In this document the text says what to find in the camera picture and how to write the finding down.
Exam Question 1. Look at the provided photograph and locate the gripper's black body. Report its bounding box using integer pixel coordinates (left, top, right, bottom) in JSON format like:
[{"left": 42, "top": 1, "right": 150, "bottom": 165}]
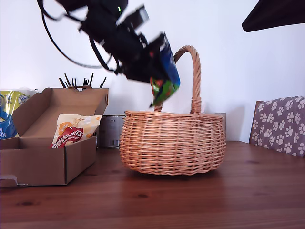
[{"left": 104, "top": 28, "right": 168, "bottom": 80}]

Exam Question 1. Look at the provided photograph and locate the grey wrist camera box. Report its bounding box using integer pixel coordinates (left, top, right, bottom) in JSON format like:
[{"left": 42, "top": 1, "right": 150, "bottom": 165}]
[{"left": 116, "top": 4, "right": 150, "bottom": 33}]

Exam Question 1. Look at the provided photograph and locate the blue Terry's egg bag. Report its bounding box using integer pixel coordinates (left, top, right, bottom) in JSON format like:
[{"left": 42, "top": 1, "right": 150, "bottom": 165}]
[{"left": 149, "top": 32, "right": 181, "bottom": 108}]

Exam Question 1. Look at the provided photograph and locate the metal tin can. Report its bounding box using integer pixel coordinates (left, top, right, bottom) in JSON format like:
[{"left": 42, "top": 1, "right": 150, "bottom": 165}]
[{"left": 99, "top": 115, "right": 126, "bottom": 149}]

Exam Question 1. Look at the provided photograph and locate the short thick black cable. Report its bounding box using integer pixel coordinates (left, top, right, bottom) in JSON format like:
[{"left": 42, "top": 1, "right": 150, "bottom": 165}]
[{"left": 90, "top": 37, "right": 124, "bottom": 76}]

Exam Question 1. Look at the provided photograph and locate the open brown cardboard box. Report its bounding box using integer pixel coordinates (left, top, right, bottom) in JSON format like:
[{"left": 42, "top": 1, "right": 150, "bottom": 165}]
[{"left": 0, "top": 87, "right": 109, "bottom": 188}]

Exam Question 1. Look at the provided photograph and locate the woven wicker basket with handle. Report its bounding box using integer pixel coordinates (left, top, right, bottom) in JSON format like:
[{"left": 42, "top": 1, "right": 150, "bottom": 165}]
[{"left": 119, "top": 44, "right": 226, "bottom": 177}]

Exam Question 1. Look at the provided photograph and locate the white orange Maltesers bag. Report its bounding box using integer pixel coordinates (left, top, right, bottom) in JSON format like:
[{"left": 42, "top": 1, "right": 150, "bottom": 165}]
[{"left": 49, "top": 114, "right": 103, "bottom": 149}]

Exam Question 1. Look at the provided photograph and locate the long black looping cable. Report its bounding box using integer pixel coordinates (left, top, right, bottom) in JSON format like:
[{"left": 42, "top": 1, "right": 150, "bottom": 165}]
[{"left": 37, "top": 0, "right": 112, "bottom": 71}]

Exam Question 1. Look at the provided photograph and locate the blue yellow paper towel pack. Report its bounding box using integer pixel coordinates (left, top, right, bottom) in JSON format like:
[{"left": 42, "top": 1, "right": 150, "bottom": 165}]
[{"left": 0, "top": 89, "right": 36, "bottom": 140}]

